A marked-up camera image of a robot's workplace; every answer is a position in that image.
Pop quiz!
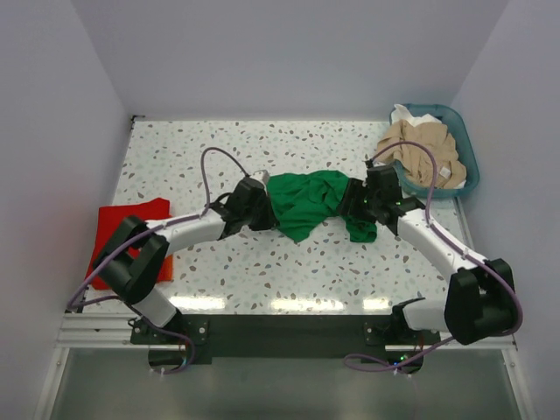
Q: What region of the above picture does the green polo shirt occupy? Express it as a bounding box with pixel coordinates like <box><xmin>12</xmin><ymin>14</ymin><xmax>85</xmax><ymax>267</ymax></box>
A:
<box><xmin>267</xmin><ymin>170</ymin><xmax>377</xmax><ymax>243</ymax></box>

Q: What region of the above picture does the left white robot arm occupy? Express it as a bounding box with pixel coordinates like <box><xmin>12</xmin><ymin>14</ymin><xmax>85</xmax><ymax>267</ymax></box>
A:
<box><xmin>93</xmin><ymin>170</ymin><xmax>276</xmax><ymax>343</ymax></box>

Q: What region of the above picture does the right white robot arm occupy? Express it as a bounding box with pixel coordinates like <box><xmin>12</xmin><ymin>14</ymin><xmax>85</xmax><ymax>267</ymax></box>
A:
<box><xmin>337</xmin><ymin>166</ymin><xmax>522</xmax><ymax>345</ymax></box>

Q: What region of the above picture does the beige crumpled shirt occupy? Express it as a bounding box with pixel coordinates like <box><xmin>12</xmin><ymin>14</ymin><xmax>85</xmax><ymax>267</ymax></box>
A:
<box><xmin>377</xmin><ymin>120</ymin><xmax>467</xmax><ymax>189</ymax></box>

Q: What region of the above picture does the white crumpled shirt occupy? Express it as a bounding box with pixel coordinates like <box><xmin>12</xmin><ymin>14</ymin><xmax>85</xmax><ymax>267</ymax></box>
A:
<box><xmin>390</xmin><ymin>104</ymin><xmax>467</xmax><ymax>190</ymax></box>

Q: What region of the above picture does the orange folded t shirt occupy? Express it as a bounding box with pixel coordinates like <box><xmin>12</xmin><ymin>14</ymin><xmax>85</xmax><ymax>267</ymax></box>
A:
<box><xmin>157</xmin><ymin>255</ymin><xmax>174</xmax><ymax>284</ymax></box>

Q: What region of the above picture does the teal plastic basket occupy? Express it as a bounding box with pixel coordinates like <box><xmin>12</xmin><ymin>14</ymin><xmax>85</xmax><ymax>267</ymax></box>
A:
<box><xmin>389</xmin><ymin>103</ymin><xmax>480</xmax><ymax>200</ymax></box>

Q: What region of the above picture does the red folded t shirt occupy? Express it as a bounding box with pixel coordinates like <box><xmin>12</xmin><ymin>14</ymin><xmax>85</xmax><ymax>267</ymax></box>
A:
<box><xmin>86</xmin><ymin>198</ymin><xmax>172</xmax><ymax>291</ymax></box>

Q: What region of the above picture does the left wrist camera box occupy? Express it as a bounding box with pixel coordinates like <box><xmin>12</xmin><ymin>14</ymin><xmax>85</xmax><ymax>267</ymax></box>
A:
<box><xmin>251</xmin><ymin>170</ymin><xmax>270</xmax><ymax>186</ymax></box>

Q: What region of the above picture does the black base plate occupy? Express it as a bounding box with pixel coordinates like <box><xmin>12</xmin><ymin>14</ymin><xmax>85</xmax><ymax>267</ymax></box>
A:
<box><xmin>129</xmin><ymin>314</ymin><xmax>440</xmax><ymax>367</ymax></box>

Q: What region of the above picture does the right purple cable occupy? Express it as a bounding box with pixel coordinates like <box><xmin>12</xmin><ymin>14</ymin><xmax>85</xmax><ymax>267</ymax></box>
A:
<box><xmin>343</xmin><ymin>140</ymin><xmax>525</xmax><ymax>374</ymax></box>

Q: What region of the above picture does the purple cable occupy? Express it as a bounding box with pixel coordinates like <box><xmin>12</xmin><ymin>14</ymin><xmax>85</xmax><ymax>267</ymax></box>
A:
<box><xmin>66</xmin><ymin>146</ymin><xmax>251</xmax><ymax>376</ymax></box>
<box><xmin>343</xmin><ymin>140</ymin><xmax>525</xmax><ymax>374</ymax></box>

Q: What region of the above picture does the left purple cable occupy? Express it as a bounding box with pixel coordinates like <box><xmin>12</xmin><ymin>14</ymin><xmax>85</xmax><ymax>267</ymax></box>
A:
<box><xmin>66</xmin><ymin>146</ymin><xmax>251</xmax><ymax>376</ymax></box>

